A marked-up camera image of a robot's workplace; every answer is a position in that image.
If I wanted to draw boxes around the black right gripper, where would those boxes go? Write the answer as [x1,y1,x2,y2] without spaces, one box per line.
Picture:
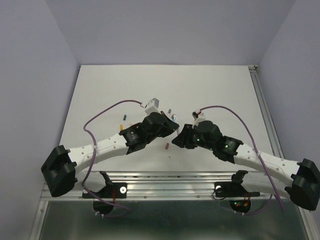
[171,123,215,151]

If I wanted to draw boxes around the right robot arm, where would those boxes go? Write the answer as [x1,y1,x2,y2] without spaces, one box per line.
[172,120,320,211]

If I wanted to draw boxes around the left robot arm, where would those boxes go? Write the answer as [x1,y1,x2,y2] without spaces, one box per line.
[41,112,179,198]

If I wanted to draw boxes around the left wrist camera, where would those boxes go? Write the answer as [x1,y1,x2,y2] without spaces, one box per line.
[144,98,160,115]

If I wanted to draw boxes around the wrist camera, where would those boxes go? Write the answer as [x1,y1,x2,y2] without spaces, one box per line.
[144,98,160,115]
[192,109,207,126]

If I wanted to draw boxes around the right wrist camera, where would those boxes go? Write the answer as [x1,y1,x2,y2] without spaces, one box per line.
[192,109,207,126]

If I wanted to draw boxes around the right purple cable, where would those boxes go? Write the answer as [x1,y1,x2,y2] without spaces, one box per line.
[199,104,285,215]

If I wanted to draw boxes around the purple cable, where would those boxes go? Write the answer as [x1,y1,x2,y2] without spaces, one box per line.
[199,104,285,215]
[82,99,131,217]

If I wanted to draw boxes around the aluminium front rail frame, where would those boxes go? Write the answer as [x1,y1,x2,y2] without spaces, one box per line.
[30,172,309,240]

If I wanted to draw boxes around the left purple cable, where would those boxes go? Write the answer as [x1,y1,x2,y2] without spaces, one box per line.
[82,99,131,217]

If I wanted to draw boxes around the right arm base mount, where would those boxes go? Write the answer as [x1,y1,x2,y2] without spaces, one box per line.
[212,170,260,215]

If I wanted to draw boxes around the aluminium right side rail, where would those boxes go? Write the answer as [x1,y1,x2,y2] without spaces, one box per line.
[248,65,285,158]

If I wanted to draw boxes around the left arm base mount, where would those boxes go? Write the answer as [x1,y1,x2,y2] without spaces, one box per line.
[81,171,130,219]

